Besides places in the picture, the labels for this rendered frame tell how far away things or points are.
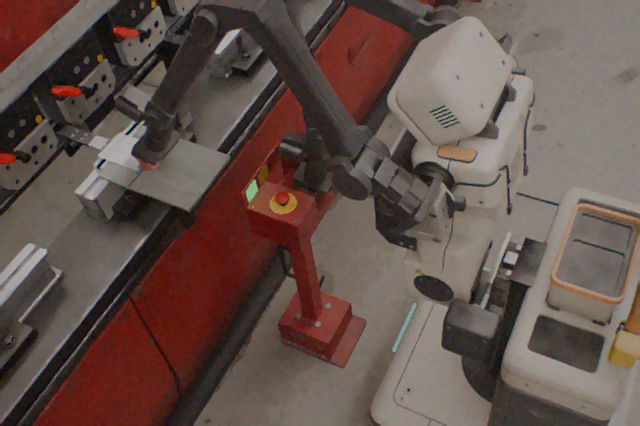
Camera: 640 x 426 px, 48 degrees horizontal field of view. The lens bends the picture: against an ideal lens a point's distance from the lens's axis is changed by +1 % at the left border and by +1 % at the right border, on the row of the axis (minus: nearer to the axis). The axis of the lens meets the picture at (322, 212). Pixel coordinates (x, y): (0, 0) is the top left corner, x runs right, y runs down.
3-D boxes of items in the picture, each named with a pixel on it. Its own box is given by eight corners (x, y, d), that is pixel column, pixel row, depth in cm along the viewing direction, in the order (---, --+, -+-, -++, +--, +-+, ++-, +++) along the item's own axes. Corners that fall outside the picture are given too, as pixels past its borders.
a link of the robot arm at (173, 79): (223, 30, 114) (257, -10, 119) (194, 7, 113) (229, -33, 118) (158, 137, 150) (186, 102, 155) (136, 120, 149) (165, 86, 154)
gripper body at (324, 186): (301, 164, 195) (304, 147, 189) (335, 179, 193) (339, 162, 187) (291, 181, 191) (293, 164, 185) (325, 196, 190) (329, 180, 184)
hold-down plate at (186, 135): (131, 222, 177) (127, 214, 175) (114, 215, 179) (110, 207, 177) (197, 140, 193) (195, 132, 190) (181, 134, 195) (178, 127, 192)
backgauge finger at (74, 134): (94, 167, 175) (86, 153, 171) (14, 137, 184) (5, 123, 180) (123, 134, 181) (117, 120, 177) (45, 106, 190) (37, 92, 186)
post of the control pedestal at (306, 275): (316, 321, 241) (297, 226, 199) (302, 315, 243) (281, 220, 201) (323, 308, 244) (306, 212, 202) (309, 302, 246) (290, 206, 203)
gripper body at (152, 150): (130, 152, 162) (133, 136, 156) (156, 122, 167) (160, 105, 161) (154, 168, 162) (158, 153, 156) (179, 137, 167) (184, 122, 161)
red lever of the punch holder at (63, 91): (61, 89, 142) (96, 88, 151) (45, 83, 144) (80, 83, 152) (60, 97, 143) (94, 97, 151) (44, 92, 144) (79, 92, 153)
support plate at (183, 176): (189, 212, 163) (188, 209, 162) (99, 178, 172) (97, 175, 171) (231, 158, 172) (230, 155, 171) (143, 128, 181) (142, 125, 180)
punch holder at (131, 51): (132, 72, 166) (108, 12, 153) (103, 63, 169) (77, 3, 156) (168, 33, 174) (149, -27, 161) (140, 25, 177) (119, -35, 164)
